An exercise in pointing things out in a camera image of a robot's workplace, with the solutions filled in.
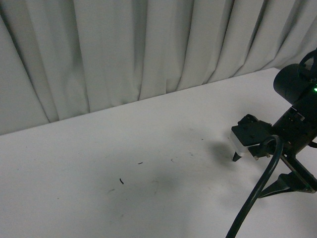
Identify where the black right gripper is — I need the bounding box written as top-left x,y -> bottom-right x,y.
232,108 -> 317,198

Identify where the grey pleated curtain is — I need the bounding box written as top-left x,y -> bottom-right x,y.
0,0 -> 317,134

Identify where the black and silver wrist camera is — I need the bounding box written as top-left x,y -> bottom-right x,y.
229,119 -> 272,157

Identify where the dark camera cable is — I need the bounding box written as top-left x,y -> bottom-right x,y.
224,135 -> 283,238

